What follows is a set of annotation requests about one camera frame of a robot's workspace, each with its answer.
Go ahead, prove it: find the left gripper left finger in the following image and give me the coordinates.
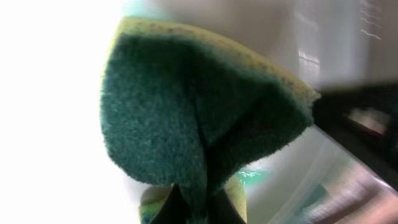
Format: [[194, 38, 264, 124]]
[[149, 185, 188, 224]]

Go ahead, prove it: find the green yellow sponge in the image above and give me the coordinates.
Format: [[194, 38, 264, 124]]
[[100, 17, 320, 223]]

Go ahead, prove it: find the white plate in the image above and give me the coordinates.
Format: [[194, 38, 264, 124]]
[[1, 1, 397, 223]]

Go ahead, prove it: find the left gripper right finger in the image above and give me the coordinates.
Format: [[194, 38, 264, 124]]
[[207, 190, 246, 224]]

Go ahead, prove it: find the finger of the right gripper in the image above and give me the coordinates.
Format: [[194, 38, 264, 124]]
[[313, 83, 397, 190]]

